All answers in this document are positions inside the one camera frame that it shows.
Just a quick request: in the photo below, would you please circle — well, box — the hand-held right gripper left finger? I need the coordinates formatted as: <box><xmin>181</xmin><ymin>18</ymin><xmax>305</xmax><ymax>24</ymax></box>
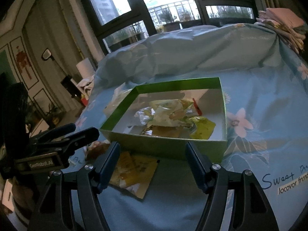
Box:
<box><xmin>28</xmin><ymin>141</ymin><xmax>121</xmax><ymax>231</ymax></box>

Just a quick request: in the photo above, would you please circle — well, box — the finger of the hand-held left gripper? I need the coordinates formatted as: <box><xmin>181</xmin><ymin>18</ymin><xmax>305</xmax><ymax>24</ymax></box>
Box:
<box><xmin>38</xmin><ymin>126</ymin><xmax>100</xmax><ymax>160</ymax></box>
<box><xmin>31</xmin><ymin>123</ymin><xmax>77</xmax><ymax>145</ymax></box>

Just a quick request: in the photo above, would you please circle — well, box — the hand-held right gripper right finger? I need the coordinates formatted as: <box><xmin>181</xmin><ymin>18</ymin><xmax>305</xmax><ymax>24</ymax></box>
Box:
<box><xmin>185</xmin><ymin>141</ymin><xmax>276</xmax><ymax>231</ymax></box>

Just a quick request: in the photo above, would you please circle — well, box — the yellow brown snack packet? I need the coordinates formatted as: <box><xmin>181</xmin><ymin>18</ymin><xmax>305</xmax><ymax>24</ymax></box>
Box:
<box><xmin>86</xmin><ymin>140</ymin><xmax>111</xmax><ymax>161</ymax></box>

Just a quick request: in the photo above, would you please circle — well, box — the beige yellow snack packet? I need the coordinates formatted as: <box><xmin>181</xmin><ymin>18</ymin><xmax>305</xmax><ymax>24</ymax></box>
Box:
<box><xmin>109</xmin><ymin>151</ymin><xmax>161</xmax><ymax>199</ymax></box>

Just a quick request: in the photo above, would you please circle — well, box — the green cardboard box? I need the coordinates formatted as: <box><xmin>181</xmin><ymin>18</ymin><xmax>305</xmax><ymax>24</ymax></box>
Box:
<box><xmin>99</xmin><ymin>77</ymin><xmax>228</xmax><ymax>163</ymax></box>

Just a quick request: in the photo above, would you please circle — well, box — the person's left forearm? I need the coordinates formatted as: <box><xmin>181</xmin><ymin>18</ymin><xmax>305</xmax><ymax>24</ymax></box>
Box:
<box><xmin>5</xmin><ymin>178</ymin><xmax>39</xmax><ymax>225</ymax></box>

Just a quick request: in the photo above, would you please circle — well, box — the potted floor plant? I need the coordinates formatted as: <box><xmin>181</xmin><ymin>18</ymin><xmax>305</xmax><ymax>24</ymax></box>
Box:
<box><xmin>45</xmin><ymin>103</ymin><xmax>66</xmax><ymax>126</ymax></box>

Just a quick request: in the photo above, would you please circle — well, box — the yellow green snack packet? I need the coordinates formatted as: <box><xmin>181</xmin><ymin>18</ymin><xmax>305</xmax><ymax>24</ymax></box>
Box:
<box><xmin>190</xmin><ymin>116</ymin><xmax>216</xmax><ymax>141</ymax></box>

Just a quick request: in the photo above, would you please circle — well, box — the orange brown snack packet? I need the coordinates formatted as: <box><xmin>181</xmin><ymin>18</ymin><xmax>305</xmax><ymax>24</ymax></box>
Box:
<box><xmin>141</xmin><ymin>125</ymin><xmax>185</xmax><ymax>138</ymax></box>

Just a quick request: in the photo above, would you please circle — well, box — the white plastic bag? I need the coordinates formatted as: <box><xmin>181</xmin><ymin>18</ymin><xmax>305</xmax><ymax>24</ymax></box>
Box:
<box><xmin>77</xmin><ymin>75</ymin><xmax>95</xmax><ymax>95</ymax></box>

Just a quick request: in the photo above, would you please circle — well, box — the cream crumpled snack wrapper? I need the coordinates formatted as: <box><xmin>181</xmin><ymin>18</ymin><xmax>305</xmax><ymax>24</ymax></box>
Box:
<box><xmin>146</xmin><ymin>108</ymin><xmax>193</xmax><ymax>128</ymax></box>

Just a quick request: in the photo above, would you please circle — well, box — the blue floral bedsheet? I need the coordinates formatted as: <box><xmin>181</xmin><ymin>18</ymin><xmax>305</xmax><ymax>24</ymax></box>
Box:
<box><xmin>67</xmin><ymin>23</ymin><xmax>308</xmax><ymax>231</ymax></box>

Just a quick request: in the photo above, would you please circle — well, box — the red snack packet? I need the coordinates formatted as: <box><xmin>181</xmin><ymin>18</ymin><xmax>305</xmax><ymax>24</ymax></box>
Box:
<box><xmin>192</xmin><ymin>98</ymin><xmax>203</xmax><ymax>115</ymax></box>

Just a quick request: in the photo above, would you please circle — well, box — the silver crumpled wrapper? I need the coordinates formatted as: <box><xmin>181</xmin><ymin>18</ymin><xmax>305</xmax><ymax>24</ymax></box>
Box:
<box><xmin>133</xmin><ymin>108</ymin><xmax>157</xmax><ymax>126</ymax></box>

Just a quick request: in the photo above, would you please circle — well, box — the white paper roll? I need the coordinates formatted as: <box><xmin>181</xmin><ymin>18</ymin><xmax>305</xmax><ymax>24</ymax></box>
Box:
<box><xmin>76</xmin><ymin>59</ymin><xmax>96</xmax><ymax>78</ymax></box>

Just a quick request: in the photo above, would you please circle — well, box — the beige curtain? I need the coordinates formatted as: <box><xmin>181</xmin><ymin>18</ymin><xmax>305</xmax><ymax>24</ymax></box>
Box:
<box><xmin>61</xmin><ymin>0</ymin><xmax>104</xmax><ymax>64</ymax></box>

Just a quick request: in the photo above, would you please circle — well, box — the balcony potted plant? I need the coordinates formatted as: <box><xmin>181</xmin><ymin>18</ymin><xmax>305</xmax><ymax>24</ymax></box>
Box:
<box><xmin>158</xmin><ymin>8</ymin><xmax>181</xmax><ymax>32</ymax></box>

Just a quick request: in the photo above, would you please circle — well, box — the balcony railing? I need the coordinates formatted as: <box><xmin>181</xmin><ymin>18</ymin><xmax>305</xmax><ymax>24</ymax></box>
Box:
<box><xmin>148</xmin><ymin>0</ymin><xmax>201</xmax><ymax>27</ymax></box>

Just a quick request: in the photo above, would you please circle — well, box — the stack of folded pink cloths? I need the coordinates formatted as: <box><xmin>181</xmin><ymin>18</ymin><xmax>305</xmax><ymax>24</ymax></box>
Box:
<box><xmin>256</xmin><ymin>8</ymin><xmax>308</xmax><ymax>54</ymax></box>

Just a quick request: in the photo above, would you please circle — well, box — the red wall ornament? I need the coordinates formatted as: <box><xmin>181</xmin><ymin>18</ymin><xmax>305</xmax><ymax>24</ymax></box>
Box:
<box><xmin>15</xmin><ymin>45</ymin><xmax>33</xmax><ymax>80</ymax></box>

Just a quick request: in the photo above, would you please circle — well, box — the wall switch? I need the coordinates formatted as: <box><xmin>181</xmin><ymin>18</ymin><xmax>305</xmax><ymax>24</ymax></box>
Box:
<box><xmin>42</xmin><ymin>49</ymin><xmax>54</xmax><ymax>61</ymax></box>

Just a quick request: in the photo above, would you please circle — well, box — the dark window frame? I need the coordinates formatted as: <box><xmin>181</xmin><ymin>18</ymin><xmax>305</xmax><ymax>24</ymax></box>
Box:
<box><xmin>74</xmin><ymin>0</ymin><xmax>260</xmax><ymax>54</ymax></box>

